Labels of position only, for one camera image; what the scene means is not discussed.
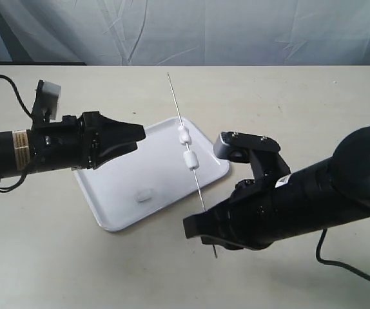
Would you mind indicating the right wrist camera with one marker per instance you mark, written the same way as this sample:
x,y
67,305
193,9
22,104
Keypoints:
x,y
236,147

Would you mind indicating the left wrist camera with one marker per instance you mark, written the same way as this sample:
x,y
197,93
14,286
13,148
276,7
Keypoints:
x,y
46,101

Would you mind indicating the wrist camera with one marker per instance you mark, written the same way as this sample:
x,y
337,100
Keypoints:
x,y
236,147
46,101

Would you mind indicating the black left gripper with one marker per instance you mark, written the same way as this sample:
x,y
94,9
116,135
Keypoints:
x,y
78,142

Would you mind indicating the white backdrop cloth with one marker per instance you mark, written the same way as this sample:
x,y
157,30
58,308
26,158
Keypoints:
x,y
186,33

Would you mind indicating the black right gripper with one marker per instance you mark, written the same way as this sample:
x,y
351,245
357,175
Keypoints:
x,y
253,222

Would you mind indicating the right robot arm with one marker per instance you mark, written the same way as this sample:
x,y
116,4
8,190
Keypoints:
x,y
336,190

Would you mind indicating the white marshmallow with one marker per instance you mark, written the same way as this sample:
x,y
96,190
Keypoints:
x,y
143,195
191,160
184,135

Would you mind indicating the white plastic tray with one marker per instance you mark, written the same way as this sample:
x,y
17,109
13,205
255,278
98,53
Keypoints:
x,y
157,164

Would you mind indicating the thin metal skewer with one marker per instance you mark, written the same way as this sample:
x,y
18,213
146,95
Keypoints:
x,y
181,123

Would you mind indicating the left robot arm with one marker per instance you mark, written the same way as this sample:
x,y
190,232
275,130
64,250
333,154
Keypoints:
x,y
16,154

